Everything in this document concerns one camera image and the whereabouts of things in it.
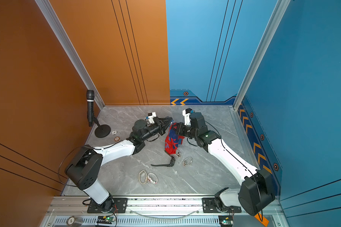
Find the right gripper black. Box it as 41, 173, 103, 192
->
172, 122, 199, 140

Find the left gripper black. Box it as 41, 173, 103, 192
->
141, 117, 172, 144

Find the red and blue cloth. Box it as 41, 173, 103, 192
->
165, 126, 185, 155

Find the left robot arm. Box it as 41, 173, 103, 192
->
65, 117, 172, 211

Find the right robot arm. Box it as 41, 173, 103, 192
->
176, 123, 276, 216

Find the rose gold watch upper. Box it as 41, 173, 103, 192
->
175, 150, 181, 158

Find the pink white watch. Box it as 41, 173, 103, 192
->
147, 173, 158, 184

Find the beige band watch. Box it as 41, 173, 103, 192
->
138, 170, 148, 184

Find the black microphone on stand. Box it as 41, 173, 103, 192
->
86, 90, 111, 138

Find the green circuit board right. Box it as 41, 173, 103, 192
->
218, 216, 234, 227

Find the green circuit board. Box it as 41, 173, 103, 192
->
218, 216, 234, 227
96, 216, 117, 227

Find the green circuit board left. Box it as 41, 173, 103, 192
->
96, 216, 117, 227

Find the orange toy brick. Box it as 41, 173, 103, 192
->
255, 213, 269, 227

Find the silver tape roll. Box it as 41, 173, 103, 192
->
66, 216, 83, 227

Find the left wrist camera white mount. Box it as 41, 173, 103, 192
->
145, 112, 156, 125

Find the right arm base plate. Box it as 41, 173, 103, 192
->
202, 197, 242, 213

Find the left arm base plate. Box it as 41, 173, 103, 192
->
87, 198, 128, 214

